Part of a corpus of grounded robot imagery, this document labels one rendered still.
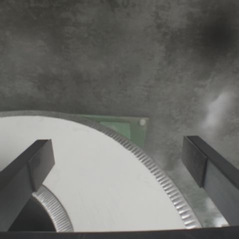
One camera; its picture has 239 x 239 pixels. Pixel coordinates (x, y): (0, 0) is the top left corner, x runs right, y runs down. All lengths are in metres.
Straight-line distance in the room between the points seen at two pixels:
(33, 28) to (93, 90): 0.37
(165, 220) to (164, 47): 0.65
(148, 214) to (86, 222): 0.16
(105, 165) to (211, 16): 0.69
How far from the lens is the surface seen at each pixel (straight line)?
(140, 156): 0.59
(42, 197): 0.54
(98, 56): 0.81
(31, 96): 1.03
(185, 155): 0.16
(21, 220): 0.90
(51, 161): 0.17
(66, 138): 0.66
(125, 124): 0.98
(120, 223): 0.49
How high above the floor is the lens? 0.76
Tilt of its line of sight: 49 degrees down
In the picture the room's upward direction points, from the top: 178 degrees counter-clockwise
